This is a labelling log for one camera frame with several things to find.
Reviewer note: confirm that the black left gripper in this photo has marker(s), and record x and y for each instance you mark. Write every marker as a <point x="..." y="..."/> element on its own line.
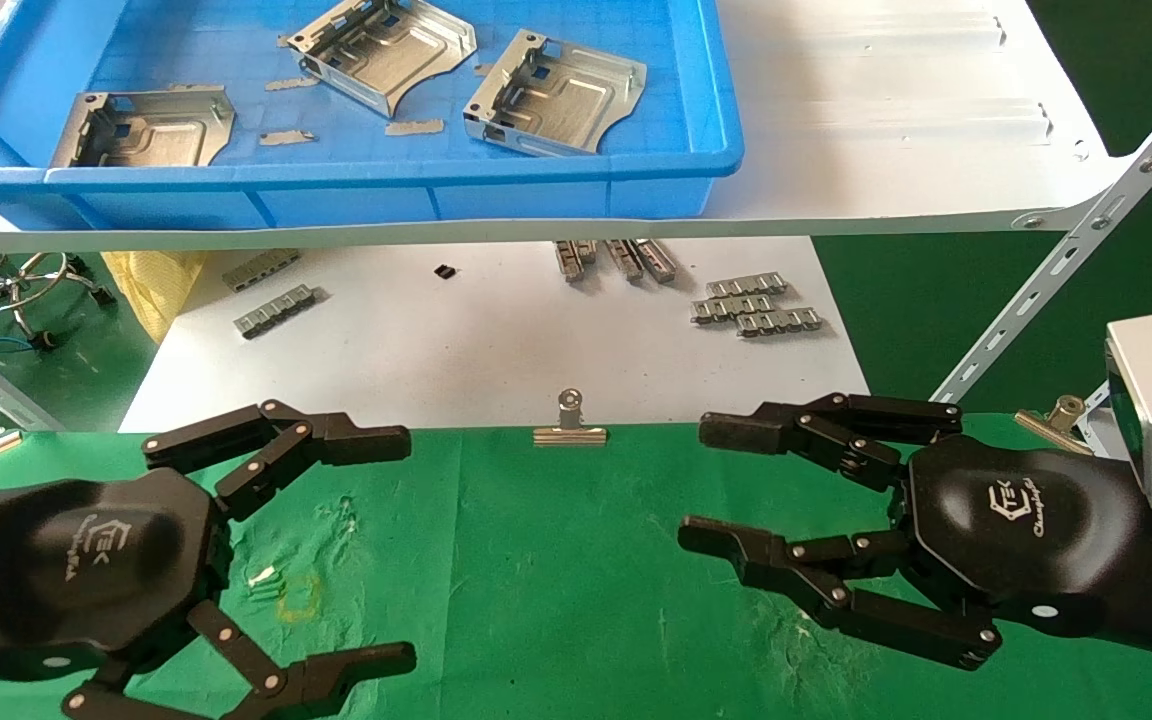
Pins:
<point x="86" y="560"/>

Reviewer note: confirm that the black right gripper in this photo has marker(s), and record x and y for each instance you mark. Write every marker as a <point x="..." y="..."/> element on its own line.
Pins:
<point x="1016" y="530"/>

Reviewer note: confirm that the stamped metal bracket part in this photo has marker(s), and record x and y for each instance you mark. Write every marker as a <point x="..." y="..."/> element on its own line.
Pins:
<point x="386" y="55"/>
<point x="556" y="105"/>
<point x="151" y="130"/>

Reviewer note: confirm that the silver binder clip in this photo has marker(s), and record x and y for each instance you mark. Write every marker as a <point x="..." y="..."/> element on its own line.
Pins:
<point x="570" y="432"/>

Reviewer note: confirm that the green cloth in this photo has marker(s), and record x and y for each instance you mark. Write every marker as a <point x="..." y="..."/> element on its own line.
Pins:
<point x="556" y="560"/>

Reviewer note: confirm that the brass binder clip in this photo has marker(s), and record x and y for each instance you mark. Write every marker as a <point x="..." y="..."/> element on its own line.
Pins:
<point x="1051" y="425"/>

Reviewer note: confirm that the yellow cloth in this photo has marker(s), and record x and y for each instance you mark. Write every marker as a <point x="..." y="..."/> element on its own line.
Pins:
<point x="156" y="285"/>

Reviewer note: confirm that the blue plastic tray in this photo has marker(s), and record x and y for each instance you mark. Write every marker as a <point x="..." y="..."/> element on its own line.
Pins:
<point x="356" y="185"/>

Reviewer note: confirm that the white perforated shelf brace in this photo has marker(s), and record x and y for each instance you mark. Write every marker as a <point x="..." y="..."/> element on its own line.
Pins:
<point x="1066" y="262"/>

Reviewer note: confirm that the white metal shelf board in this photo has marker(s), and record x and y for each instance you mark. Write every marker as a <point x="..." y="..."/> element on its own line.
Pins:
<point x="886" y="120"/>

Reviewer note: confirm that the small flat metal strip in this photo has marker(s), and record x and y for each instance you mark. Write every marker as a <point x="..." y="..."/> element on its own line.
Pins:
<point x="414" y="127"/>
<point x="286" y="138"/>
<point x="291" y="84"/>

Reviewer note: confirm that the chrome stool base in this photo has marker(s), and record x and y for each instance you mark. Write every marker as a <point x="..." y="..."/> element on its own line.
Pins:
<point x="11" y="285"/>

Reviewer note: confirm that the white perforated bracket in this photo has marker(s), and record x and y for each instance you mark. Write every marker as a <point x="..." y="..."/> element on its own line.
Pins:
<point x="1096" y="420"/>

